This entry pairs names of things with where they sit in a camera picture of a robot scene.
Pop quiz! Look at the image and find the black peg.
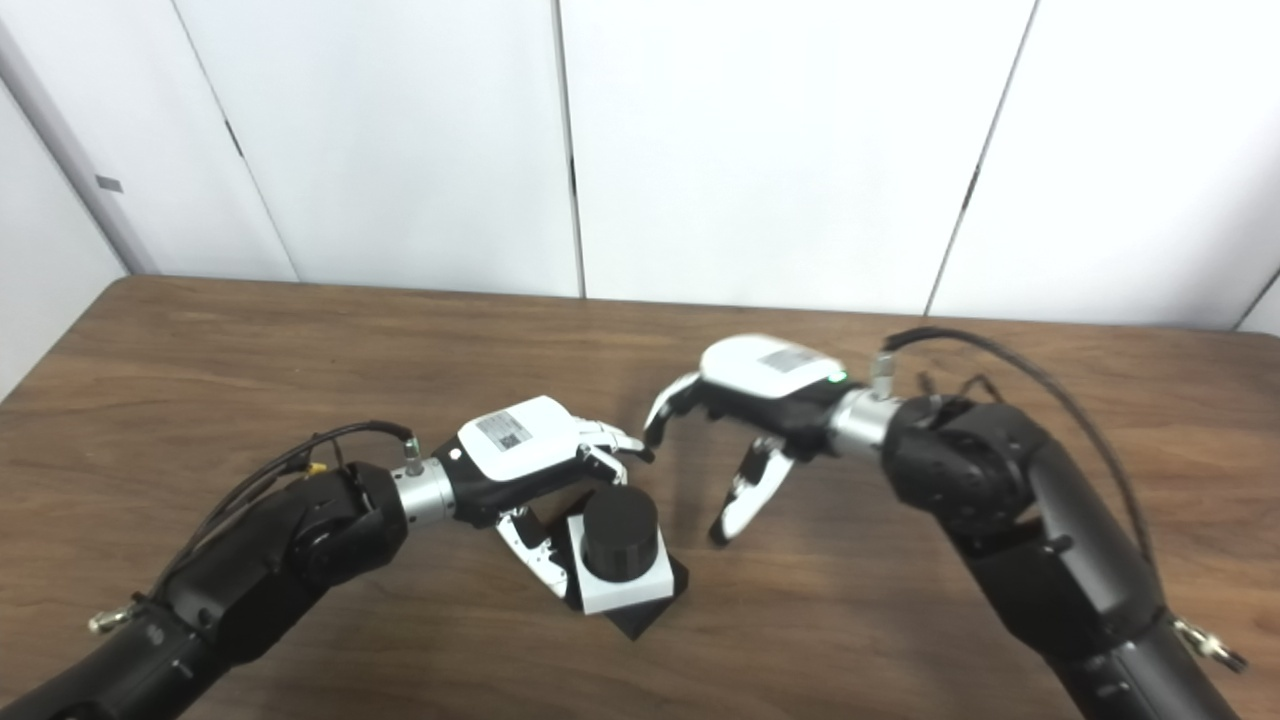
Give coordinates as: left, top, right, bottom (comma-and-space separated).
565, 487, 691, 642

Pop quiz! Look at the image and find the white square piece with hole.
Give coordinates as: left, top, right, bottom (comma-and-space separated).
566, 510, 677, 616

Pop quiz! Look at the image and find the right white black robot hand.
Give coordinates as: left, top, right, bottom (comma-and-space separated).
643, 335, 852, 549

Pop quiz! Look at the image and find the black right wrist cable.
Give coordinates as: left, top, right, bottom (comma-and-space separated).
870, 327, 1161, 573

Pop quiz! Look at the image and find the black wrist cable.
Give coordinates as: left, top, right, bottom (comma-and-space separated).
870, 327, 1161, 573
88, 420, 427, 637

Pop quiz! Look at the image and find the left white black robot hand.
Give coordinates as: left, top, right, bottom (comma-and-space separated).
432, 395, 657, 600

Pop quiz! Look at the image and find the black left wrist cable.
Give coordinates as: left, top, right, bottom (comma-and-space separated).
88, 420, 427, 637

